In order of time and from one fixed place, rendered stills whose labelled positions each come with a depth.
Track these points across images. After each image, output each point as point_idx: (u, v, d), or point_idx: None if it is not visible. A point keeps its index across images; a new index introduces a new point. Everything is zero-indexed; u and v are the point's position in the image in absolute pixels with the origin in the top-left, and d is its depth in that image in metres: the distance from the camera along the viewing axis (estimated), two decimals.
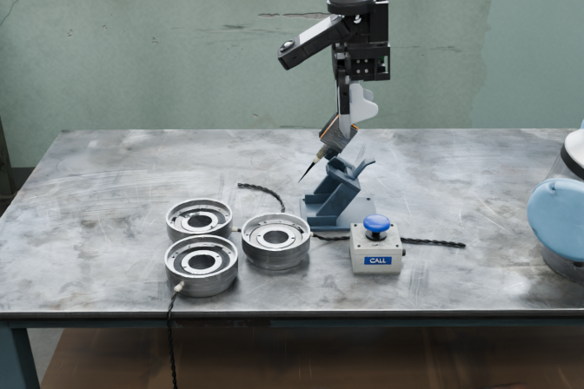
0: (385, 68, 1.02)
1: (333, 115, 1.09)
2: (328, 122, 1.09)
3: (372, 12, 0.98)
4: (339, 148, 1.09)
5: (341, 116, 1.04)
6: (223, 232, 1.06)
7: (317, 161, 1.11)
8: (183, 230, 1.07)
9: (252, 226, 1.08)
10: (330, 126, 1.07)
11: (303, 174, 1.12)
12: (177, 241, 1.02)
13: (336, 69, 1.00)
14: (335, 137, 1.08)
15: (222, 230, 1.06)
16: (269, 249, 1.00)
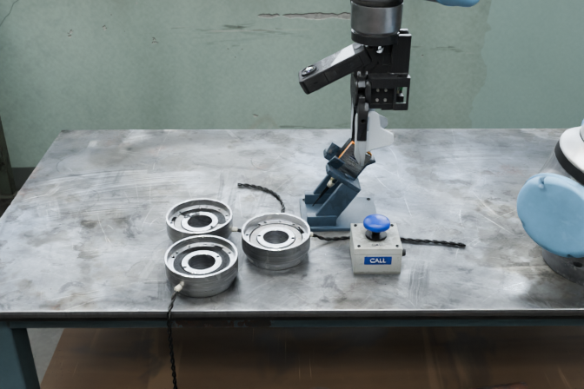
0: (403, 98, 1.04)
1: (347, 141, 1.11)
2: (342, 148, 1.11)
3: (394, 43, 1.01)
4: (353, 173, 1.11)
5: (357, 143, 1.06)
6: (223, 232, 1.06)
7: (331, 185, 1.13)
8: (183, 230, 1.07)
9: (252, 226, 1.08)
10: (344, 152, 1.09)
11: (317, 198, 1.15)
12: (177, 241, 1.02)
13: (356, 97, 1.03)
14: (348, 163, 1.10)
15: (222, 230, 1.06)
16: (269, 249, 1.00)
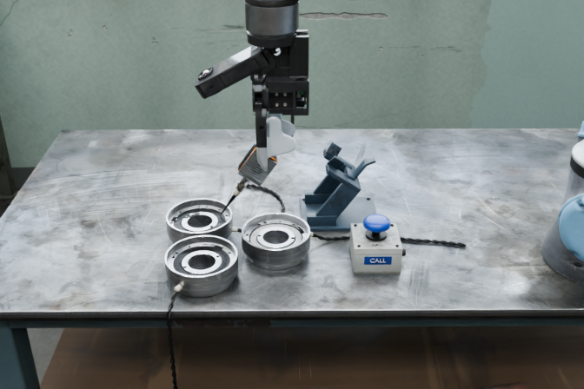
0: (304, 102, 0.99)
1: (251, 148, 1.06)
2: (247, 154, 1.06)
3: (292, 46, 0.96)
4: (258, 181, 1.06)
5: (257, 149, 1.01)
6: (223, 232, 1.06)
7: (237, 194, 1.08)
8: None
9: (252, 226, 1.08)
10: (248, 159, 1.04)
11: (224, 207, 1.10)
12: (177, 241, 1.02)
13: (253, 102, 0.98)
14: (253, 170, 1.05)
15: (222, 230, 1.06)
16: (269, 249, 1.00)
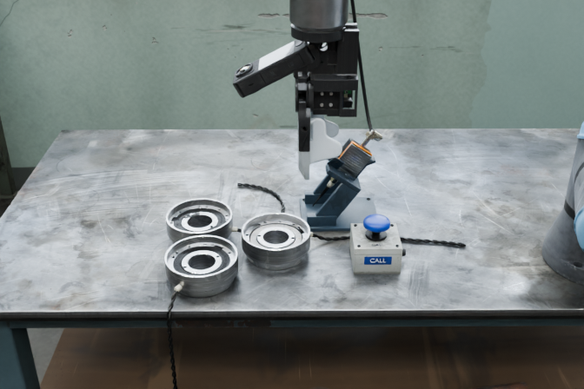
0: (352, 103, 0.91)
1: (347, 141, 1.11)
2: (342, 148, 1.11)
3: (341, 41, 0.87)
4: (353, 173, 1.11)
5: (299, 154, 0.92)
6: (223, 232, 1.06)
7: (331, 185, 1.13)
8: None
9: (252, 226, 1.08)
10: (344, 152, 1.09)
11: (317, 199, 1.15)
12: (177, 241, 1.02)
13: (296, 102, 0.89)
14: (348, 163, 1.10)
15: (222, 230, 1.06)
16: (269, 249, 1.00)
